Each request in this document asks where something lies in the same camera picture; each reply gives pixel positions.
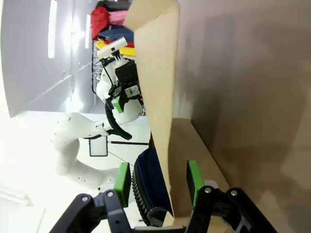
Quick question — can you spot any black framed white screen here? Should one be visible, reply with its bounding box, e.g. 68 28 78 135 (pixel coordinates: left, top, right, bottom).
88 136 109 158

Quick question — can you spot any pink garment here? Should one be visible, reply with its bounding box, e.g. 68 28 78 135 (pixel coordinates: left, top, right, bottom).
108 10 130 25

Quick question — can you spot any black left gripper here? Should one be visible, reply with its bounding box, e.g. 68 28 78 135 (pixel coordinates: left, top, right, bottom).
113 60 141 114

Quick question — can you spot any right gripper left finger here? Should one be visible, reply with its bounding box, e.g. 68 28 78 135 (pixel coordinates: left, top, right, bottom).
49 162 134 233

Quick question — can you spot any yellow garment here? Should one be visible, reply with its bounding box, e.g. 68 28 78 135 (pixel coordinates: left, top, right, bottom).
95 40 137 57

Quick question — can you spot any thin black rod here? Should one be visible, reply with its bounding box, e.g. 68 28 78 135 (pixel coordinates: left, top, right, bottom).
108 140 150 146

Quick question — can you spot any red garment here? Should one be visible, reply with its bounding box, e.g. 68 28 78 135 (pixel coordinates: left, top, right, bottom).
90 6 111 40

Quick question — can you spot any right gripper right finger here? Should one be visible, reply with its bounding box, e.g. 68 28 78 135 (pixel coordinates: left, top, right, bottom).
186 160 278 233

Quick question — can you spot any brown cardboard box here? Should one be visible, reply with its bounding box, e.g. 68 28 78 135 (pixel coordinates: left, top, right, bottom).
123 0 231 233

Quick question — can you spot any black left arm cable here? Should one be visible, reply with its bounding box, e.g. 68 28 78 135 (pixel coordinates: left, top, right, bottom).
104 96 133 141

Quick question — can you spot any dark blue garment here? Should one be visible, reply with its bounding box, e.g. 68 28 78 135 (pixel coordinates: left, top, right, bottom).
98 29 136 45

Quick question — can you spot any blue Campus pencil case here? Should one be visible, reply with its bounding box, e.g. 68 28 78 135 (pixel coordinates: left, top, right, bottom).
132 147 174 228

